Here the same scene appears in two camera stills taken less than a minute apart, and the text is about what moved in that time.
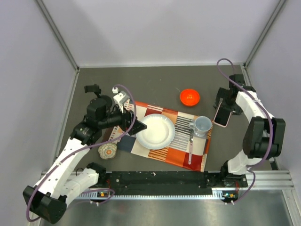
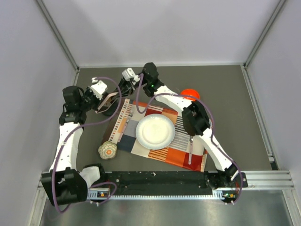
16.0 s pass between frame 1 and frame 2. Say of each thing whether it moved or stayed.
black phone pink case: moved
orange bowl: stayed
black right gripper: moved
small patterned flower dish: stayed
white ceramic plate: stayed
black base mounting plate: stayed
